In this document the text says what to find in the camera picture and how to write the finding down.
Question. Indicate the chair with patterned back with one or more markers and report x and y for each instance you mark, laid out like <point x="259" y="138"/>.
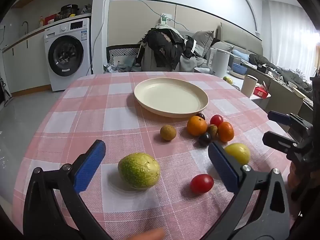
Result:
<point x="122" y="52"/>

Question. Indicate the white kitchen counter cabinet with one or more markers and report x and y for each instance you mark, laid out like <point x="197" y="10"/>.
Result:
<point x="27" y="60"/>

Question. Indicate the pink checked tablecloth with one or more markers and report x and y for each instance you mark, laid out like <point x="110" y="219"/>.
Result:
<point x="120" y="120"/>

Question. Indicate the small orange mandarin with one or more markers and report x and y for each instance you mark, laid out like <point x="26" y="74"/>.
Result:
<point x="225" y="131"/>

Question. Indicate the red cherry tomato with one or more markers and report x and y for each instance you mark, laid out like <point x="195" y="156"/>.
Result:
<point x="201" y="183"/>
<point x="216" y="120"/>

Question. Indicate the white shallow dish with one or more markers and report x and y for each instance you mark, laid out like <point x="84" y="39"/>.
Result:
<point x="236" y="75"/>

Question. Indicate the blue bowl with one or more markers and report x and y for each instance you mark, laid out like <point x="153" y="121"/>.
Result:
<point x="239" y="68"/>

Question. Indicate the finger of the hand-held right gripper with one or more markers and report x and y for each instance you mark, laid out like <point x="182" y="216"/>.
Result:
<point x="276" y="140"/>
<point x="277" y="117"/>

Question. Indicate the white electric kettle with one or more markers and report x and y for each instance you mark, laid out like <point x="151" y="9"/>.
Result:
<point x="220" y="62"/>

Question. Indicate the white washing machine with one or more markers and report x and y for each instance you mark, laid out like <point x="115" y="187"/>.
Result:
<point x="67" y="55"/>

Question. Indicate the person's left hand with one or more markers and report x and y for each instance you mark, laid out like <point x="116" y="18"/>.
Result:
<point x="150" y="235"/>

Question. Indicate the large green lemon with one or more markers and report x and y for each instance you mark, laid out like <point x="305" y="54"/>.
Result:
<point x="139" y="170"/>

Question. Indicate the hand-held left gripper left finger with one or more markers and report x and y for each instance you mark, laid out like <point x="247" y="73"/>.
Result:
<point x="90" y="165"/>

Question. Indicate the brown longan with stem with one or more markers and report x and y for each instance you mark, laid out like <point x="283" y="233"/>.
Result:
<point x="213" y="130"/>

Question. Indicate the large orange mandarin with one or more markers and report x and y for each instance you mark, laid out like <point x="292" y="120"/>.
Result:
<point x="197" y="125"/>

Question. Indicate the red container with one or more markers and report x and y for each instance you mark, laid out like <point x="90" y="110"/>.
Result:
<point x="50" y="18"/>

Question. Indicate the red box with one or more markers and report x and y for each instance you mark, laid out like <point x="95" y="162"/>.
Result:
<point x="262" y="92"/>

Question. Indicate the dark purple grape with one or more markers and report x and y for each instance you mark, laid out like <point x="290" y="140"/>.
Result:
<point x="204" y="139"/>
<point x="200" y="116"/>

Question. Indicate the round brown longan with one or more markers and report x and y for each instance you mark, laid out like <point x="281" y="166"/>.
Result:
<point x="168" y="132"/>

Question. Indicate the yellow bottle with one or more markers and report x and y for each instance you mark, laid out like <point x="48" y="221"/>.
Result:
<point x="41" y="22"/>

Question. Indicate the white curtain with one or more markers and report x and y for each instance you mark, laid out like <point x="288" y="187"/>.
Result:
<point x="292" y="30"/>

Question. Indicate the grey pillow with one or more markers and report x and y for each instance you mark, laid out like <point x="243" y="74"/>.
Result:
<point x="203" y="40"/>

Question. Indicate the dark grey blanket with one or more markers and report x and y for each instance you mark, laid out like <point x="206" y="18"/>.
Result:
<point x="280" y="70"/>

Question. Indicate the yellow-green lemon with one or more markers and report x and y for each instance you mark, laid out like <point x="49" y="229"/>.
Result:
<point x="238" y="152"/>

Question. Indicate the pile of dark clothes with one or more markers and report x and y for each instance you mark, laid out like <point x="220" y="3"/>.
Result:
<point x="162" y="47"/>

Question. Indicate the small green fruit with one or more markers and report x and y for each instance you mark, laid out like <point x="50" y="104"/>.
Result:
<point x="228" y="80"/>

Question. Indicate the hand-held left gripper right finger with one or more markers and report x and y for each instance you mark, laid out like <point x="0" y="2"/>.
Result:
<point x="223" y="166"/>

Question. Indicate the cream round plate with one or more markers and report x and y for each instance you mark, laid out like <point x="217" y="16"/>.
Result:
<point x="171" y="96"/>

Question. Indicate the cream cup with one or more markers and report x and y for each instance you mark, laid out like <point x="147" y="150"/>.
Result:
<point x="248" y="85"/>

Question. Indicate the metal faucet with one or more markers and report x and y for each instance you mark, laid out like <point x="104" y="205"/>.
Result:
<point x="25" y="26"/>

